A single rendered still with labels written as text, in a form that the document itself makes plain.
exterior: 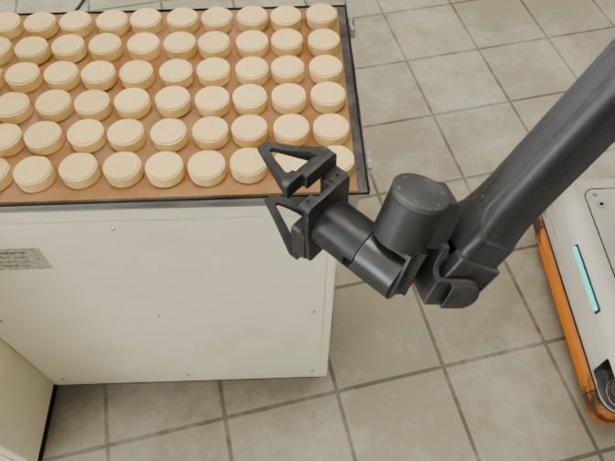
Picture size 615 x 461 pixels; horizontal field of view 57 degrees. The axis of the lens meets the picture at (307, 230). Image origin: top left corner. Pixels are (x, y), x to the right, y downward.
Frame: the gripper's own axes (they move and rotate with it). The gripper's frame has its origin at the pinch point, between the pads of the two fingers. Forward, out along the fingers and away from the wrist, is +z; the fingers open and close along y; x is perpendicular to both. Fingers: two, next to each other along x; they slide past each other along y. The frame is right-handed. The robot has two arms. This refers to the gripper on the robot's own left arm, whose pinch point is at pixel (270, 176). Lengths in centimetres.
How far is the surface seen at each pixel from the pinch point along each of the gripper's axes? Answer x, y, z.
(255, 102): 11.4, 6.5, 15.0
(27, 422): -47, 80, 39
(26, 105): -11.2, 6.3, 38.7
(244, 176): 1.2, 6.9, 6.6
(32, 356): -36, 69, 45
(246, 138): 5.8, 6.5, 11.0
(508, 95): 138, 101, 23
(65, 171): -14.4, 6.1, 24.2
